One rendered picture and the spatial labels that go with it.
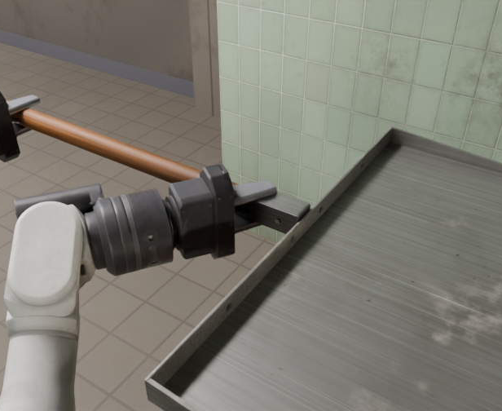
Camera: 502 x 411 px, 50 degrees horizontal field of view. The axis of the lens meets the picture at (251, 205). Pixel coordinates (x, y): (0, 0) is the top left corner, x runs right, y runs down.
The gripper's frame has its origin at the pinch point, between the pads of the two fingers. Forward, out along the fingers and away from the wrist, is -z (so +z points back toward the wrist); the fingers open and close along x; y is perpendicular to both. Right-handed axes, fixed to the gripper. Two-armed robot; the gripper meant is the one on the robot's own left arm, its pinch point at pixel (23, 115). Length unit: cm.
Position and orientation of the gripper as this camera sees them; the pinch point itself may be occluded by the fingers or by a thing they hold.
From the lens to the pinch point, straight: 95.0
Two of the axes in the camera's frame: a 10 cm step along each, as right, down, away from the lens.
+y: 7.5, 3.8, -5.3
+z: -6.6, 4.3, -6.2
